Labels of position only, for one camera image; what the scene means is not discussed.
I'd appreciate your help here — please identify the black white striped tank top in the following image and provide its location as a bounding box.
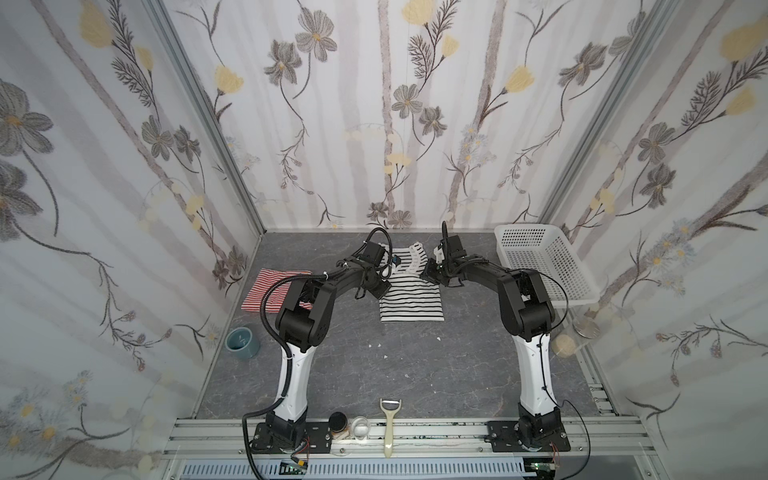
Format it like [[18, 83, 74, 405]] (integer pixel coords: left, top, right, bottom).
[[379, 242, 445, 322]]

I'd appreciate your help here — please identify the red white striped tank top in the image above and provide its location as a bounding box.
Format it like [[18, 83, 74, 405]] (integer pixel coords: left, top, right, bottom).
[[241, 268, 314, 316]]

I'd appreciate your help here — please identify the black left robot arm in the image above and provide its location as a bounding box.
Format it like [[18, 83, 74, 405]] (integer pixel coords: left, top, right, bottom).
[[243, 266, 392, 450]]

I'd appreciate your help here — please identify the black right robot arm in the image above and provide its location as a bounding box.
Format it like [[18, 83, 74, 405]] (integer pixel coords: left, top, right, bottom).
[[421, 256, 570, 452]]

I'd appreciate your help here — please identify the white plastic laundry basket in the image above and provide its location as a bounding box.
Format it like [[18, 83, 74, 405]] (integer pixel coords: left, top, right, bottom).
[[494, 224, 599, 309]]

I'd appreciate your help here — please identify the clear glass jar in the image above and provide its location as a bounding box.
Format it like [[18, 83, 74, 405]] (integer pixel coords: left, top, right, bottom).
[[550, 316, 601, 358]]

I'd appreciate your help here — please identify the teal ceramic cup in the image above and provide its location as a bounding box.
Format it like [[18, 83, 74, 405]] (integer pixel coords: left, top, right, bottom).
[[224, 326, 261, 361]]

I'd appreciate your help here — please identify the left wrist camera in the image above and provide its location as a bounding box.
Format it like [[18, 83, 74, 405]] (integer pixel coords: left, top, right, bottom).
[[354, 242, 403, 275]]

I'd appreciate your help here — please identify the black corrugated cable conduit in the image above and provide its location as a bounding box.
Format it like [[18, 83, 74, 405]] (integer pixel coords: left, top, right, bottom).
[[241, 272, 328, 480]]

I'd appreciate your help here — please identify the cream handled peeler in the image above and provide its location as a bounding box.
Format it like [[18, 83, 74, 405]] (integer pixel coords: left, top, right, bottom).
[[379, 398, 402, 459]]

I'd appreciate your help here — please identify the white slotted cable duct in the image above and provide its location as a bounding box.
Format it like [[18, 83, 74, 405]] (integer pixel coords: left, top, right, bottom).
[[178, 458, 529, 480]]

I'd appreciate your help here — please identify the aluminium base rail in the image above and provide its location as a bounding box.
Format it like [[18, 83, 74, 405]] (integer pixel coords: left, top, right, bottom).
[[161, 417, 668, 479]]

